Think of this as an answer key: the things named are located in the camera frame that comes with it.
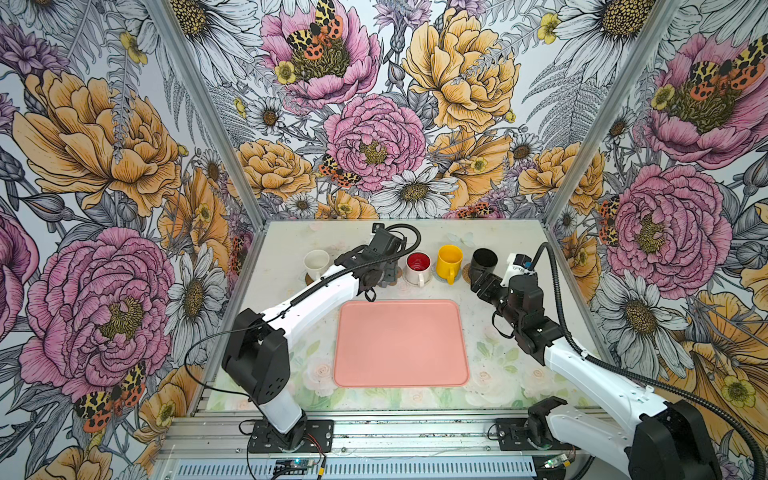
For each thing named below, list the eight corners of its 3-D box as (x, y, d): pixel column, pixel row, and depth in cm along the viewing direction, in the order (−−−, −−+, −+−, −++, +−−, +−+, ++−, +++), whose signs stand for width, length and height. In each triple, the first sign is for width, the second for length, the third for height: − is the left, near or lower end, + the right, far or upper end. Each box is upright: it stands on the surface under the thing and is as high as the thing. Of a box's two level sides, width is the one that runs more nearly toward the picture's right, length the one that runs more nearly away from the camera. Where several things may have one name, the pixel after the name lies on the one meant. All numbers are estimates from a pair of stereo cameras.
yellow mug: (437, 289, 104) (441, 271, 96) (434, 263, 111) (437, 244, 103) (461, 289, 104) (466, 271, 96) (456, 263, 111) (461, 244, 103)
